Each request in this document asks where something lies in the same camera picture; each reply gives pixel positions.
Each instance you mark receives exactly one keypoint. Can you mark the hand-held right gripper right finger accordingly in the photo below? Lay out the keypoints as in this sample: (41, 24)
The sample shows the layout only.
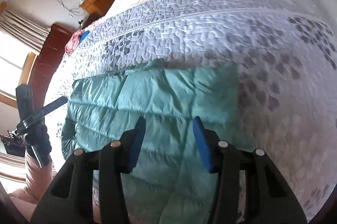
(204, 146)

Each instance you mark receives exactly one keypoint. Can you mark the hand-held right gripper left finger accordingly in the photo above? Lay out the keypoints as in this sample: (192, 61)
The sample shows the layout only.
(137, 145)

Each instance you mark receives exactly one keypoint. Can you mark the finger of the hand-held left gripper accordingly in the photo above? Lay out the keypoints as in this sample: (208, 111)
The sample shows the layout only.
(54, 105)

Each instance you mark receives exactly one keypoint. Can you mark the green puffer jacket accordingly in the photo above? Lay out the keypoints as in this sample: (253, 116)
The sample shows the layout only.
(158, 113)

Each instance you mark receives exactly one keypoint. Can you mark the person's left forearm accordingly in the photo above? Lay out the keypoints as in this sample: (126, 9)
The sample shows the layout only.
(38, 179)

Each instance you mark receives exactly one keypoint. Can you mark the dark wooden headboard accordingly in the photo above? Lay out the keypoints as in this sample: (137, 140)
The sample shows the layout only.
(50, 61)

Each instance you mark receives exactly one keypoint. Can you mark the window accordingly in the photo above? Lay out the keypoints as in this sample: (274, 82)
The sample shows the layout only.
(11, 66)

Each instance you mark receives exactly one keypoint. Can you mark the red patterned cloth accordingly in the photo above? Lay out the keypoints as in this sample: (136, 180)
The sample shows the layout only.
(72, 42)

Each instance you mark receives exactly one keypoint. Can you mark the small blue object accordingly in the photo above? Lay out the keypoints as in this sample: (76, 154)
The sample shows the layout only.
(84, 35)

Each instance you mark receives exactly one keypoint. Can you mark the striped curtain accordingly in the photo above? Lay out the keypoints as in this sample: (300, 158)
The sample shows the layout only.
(23, 29)

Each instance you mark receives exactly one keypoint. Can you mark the grey floral quilted blanket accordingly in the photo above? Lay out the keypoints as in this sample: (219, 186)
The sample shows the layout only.
(237, 55)

